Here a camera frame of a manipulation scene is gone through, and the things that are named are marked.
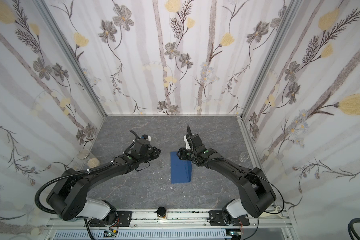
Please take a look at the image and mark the dark blue envelope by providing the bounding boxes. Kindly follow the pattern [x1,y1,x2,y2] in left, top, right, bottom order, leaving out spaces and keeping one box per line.
[171,152,192,184]

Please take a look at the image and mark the clear glass cup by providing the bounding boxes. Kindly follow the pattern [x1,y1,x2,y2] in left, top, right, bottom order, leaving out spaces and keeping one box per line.
[239,152,250,163]

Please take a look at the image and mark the black hose bottom right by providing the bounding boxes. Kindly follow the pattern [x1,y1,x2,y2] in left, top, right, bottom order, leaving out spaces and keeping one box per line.
[347,217,360,240]

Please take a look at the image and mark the black corrugated cable hose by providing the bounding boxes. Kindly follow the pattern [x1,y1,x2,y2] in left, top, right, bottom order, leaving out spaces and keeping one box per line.
[34,163,115,215]

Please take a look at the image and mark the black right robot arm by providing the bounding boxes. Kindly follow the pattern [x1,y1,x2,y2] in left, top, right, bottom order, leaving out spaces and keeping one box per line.
[177,133,277,226]

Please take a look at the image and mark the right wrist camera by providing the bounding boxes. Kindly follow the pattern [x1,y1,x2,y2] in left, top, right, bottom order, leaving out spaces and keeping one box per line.
[184,135,191,150]

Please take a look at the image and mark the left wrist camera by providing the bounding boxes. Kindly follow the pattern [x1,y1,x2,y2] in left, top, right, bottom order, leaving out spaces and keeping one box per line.
[141,135,152,144]

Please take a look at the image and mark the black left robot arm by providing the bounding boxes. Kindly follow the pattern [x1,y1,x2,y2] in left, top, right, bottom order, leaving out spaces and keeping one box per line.
[34,137,161,224]

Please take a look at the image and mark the aluminium mounting rail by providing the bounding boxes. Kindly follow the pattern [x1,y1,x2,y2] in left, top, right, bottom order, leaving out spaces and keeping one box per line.
[44,208,293,230]

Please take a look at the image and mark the white perforated cable duct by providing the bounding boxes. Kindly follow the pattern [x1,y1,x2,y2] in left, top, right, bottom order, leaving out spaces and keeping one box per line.
[52,229,232,240]

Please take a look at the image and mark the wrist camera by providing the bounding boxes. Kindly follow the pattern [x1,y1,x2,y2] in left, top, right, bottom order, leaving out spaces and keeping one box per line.
[184,135,191,150]
[141,135,152,144]

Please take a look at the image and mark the glass jar with cork lid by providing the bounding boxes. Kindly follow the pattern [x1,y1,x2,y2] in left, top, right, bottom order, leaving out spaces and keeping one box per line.
[76,149,101,169]

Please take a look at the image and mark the black cylinder on rail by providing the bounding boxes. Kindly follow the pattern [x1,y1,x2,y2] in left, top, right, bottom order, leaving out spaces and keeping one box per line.
[156,207,167,220]

